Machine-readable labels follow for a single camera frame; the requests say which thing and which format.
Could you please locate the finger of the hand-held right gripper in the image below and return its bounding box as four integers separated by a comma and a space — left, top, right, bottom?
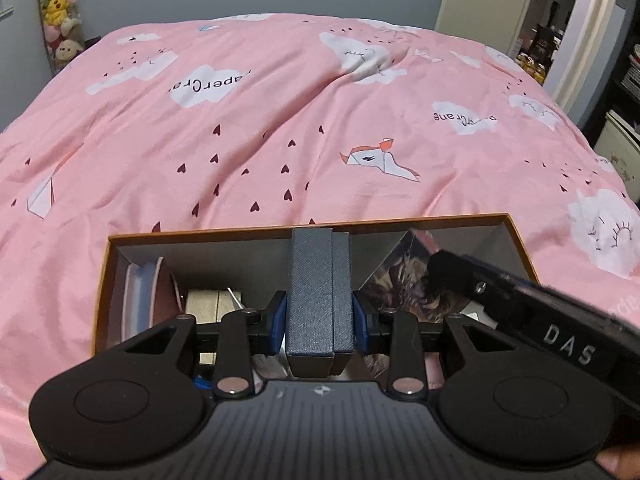
424, 249, 547, 329

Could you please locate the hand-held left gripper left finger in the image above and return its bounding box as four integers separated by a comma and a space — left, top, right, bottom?
120, 291, 289, 401

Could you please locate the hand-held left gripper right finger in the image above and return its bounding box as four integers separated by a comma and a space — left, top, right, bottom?
350, 292, 523, 397

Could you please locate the orange-edged cardboard box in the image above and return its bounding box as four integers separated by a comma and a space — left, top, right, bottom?
92, 213, 544, 397

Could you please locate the person's right hand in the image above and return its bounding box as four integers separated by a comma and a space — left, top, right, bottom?
597, 441, 640, 479

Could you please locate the brown small cardboard box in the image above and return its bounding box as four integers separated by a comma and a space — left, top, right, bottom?
185, 287, 246, 367

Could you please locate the pink cloud-print blanket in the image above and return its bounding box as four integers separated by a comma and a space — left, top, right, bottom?
0, 12, 640, 463

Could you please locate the cream storage bin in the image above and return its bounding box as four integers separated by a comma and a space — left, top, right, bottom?
594, 108, 640, 182

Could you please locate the row of yellow bottles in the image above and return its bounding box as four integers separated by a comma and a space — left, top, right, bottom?
514, 50, 547, 84

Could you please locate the black shelf unit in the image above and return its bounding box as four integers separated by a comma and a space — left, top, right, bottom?
592, 0, 640, 183

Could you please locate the hanging column of plush toys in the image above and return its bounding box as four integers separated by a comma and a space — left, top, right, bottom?
30, 0, 85, 72

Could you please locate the white door frame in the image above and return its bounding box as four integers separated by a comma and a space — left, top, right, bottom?
542, 0, 632, 127

